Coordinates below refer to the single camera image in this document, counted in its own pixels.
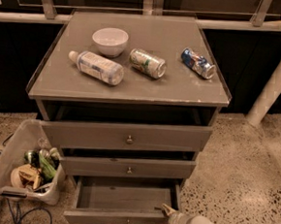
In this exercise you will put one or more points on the blue soda can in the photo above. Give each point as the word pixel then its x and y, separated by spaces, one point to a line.
pixel 198 63

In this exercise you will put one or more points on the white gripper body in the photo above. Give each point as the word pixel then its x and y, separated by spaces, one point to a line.
pixel 176 222

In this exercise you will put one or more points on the green snack bag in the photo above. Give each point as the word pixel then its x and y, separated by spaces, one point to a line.
pixel 48 171

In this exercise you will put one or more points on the grey drawer cabinet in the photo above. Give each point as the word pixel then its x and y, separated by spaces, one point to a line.
pixel 180 97

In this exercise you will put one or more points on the grey drawer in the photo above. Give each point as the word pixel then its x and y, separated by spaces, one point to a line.
pixel 120 167
pixel 121 200
pixel 121 136

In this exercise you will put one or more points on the grey top drawer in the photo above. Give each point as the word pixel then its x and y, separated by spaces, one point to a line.
pixel 121 136

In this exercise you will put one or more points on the clear plastic bin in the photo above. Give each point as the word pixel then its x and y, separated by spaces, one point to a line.
pixel 29 135

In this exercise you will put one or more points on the grey middle drawer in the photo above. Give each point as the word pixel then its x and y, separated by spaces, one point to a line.
pixel 120 167

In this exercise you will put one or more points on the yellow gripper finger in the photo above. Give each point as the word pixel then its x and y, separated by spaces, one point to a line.
pixel 168 210

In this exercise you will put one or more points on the grey bottom drawer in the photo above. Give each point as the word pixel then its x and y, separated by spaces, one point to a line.
pixel 121 200

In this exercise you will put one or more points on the clear plastic water bottle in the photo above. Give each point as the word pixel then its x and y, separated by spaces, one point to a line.
pixel 98 67

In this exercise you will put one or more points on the green white soda can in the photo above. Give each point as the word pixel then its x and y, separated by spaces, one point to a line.
pixel 147 63

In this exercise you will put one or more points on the white diagonal support post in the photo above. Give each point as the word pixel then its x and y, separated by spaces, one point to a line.
pixel 266 99

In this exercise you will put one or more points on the metal railing frame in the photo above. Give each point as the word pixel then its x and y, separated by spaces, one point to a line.
pixel 210 14

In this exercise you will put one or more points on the white ceramic bowl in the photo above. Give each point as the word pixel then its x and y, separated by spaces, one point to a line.
pixel 110 42

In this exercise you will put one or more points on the yellow brown snack packet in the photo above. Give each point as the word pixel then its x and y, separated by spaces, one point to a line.
pixel 30 176

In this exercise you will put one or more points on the green can in bin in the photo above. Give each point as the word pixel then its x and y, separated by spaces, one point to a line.
pixel 31 157

